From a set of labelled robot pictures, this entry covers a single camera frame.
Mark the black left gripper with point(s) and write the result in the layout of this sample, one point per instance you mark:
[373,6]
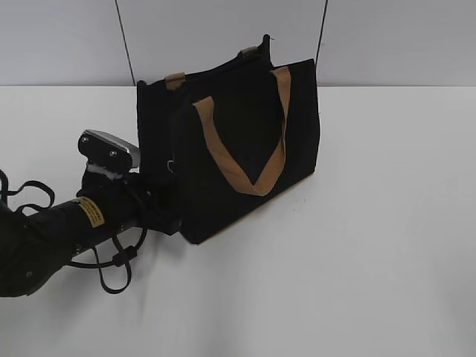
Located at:
[152,213]

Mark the black bag with tan handles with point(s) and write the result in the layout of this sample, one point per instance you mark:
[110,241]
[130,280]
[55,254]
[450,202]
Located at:
[216,145]

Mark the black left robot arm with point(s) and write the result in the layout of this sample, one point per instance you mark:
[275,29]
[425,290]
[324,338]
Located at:
[104,226]

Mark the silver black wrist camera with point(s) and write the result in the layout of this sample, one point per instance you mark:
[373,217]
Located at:
[108,151]

